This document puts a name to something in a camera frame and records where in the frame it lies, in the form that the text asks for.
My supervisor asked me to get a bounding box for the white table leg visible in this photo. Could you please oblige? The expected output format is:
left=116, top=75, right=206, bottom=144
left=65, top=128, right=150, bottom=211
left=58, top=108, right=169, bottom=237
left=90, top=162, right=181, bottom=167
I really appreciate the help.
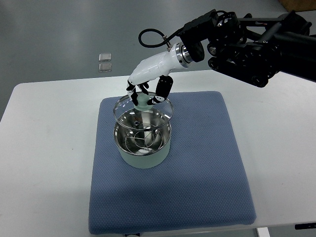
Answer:
left=256, top=227, right=270, bottom=237

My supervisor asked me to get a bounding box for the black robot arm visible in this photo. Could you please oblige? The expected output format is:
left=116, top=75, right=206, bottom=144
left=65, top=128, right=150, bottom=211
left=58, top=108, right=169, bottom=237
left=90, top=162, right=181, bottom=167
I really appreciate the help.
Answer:
left=177, top=10, right=316, bottom=87

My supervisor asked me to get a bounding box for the metal floor plate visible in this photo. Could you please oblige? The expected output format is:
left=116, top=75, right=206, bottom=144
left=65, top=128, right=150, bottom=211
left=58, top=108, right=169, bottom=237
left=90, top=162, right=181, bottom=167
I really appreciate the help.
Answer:
left=98, top=63, right=112, bottom=73
left=98, top=53, right=112, bottom=62

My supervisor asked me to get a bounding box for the upper metal floor plate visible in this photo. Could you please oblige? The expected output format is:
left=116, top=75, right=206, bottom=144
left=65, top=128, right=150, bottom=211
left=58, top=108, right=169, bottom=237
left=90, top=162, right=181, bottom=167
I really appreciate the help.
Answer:
left=98, top=53, right=112, bottom=62

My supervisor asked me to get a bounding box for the green pot with steel interior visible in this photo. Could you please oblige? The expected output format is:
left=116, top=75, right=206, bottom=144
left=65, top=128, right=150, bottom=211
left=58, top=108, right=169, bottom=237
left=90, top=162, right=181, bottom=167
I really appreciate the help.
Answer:
left=114, top=115, right=171, bottom=169

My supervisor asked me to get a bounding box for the glass lid with green knob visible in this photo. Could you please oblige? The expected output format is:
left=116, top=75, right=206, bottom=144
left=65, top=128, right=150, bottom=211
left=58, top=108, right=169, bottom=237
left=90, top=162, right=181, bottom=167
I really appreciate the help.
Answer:
left=113, top=92, right=174, bottom=131

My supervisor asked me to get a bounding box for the black cable loop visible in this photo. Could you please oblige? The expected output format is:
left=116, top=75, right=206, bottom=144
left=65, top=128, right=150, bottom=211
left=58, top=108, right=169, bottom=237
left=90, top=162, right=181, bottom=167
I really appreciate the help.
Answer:
left=138, top=29, right=173, bottom=49

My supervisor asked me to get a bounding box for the blue quilted mat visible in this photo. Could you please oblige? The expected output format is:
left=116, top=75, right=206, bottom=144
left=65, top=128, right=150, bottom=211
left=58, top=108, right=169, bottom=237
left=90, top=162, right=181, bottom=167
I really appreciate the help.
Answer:
left=89, top=91, right=256, bottom=235

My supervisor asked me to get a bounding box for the lower metal floor plate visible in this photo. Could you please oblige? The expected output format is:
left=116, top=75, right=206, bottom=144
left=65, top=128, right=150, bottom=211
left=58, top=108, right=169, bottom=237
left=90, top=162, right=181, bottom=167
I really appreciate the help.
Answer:
left=98, top=63, right=112, bottom=73

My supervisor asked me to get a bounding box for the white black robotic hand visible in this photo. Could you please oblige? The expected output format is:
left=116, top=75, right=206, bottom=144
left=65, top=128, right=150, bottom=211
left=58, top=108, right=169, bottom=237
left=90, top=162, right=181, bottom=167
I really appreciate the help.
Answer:
left=126, top=43, right=193, bottom=106

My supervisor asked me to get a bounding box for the brown cardboard box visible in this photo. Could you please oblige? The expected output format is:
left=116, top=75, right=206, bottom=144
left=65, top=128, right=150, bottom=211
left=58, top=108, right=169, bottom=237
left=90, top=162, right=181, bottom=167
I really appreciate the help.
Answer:
left=278, top=0, right=316, bottom=12

